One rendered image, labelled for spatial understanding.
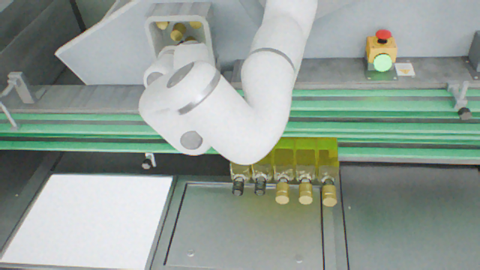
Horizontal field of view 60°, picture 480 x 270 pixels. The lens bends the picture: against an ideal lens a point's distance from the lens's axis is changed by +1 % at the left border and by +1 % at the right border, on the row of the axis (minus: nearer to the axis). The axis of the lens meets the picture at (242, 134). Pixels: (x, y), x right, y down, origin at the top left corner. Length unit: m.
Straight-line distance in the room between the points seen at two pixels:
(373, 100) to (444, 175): 0.38
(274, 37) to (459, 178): 0.88
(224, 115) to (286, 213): 0.64
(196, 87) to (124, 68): 0.84
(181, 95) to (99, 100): 0.83
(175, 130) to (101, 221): 0.64
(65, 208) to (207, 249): 0.46
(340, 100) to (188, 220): 0.53
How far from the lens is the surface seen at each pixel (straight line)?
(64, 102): 1.42
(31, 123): 1.42
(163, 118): 0.66
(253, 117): 0.59
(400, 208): 1.27
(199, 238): 1.15
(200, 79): 0.55
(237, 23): 1.20
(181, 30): 1.18
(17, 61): 1.78
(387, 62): 1.15
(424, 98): 1.16
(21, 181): 1.56
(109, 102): 1.35
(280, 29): 0.69
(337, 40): 1.22
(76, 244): 1.24
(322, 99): 1.11
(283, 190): 1.03
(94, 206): 1.30
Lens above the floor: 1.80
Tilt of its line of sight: 47 degrees down
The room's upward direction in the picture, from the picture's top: 171 degrees counter-clockwise
